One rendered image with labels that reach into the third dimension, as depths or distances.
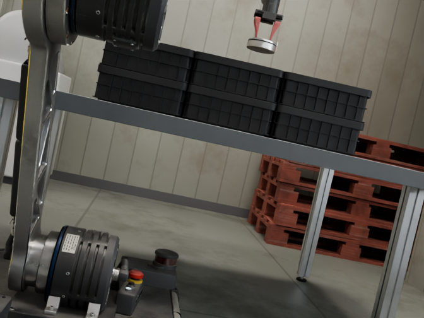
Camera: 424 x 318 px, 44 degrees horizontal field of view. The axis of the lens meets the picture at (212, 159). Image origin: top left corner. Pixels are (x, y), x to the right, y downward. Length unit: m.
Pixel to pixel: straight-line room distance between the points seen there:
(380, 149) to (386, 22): 1.52
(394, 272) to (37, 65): 1.49
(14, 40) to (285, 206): 2.23
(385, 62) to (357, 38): 0.33
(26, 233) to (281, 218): 2.76
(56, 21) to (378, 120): 4.28
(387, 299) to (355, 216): 1.91
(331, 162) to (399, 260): 0.84
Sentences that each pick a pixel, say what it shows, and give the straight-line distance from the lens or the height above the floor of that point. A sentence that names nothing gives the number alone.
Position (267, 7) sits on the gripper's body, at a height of 1.16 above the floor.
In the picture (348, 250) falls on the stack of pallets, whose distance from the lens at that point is 3.90.
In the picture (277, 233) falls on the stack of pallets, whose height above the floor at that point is 0.09.
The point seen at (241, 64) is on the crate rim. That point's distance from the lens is 1.73.
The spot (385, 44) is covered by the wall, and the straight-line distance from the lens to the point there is 5.00.
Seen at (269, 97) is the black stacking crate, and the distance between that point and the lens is 1.74.
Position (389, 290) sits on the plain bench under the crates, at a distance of 2.03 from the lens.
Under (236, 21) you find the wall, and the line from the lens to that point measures 4.63.
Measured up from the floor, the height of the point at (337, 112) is 0.84.
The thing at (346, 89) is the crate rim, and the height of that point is 0.92.
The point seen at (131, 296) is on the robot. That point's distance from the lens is 1.23.
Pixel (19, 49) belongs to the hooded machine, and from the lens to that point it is 4.00.
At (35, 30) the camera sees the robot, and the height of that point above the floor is 0.78.
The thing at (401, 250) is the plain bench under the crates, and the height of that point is 0.42.
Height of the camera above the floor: 0.69
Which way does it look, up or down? 3 degrees down
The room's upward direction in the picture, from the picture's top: 13 degrees clockwise
